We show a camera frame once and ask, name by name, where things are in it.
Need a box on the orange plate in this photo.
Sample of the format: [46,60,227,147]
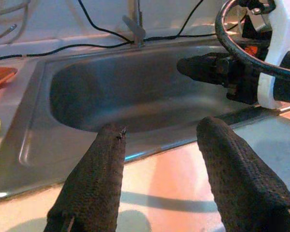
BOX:
[0,67,18,92]

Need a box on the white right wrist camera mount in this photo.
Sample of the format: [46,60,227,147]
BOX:
[256,0,290,110]

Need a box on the metal sink faucet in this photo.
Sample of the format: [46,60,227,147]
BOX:
[122,0,146,48]

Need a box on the white cable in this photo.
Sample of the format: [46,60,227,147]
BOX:
[0,0,31,45]

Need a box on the stainless steel sink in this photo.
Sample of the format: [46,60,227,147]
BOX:
[0,37,290,201]

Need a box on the black power cable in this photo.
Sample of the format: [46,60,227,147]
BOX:
[77,0,134,44]
[144,0,218,42]
[0,43,133,62]

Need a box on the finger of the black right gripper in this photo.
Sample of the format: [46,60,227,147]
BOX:
[176,52,224,86]

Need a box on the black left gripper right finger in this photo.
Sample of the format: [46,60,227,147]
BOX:
[196,116,290,232]

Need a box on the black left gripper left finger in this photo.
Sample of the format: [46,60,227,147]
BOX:
[43,123,128,232]

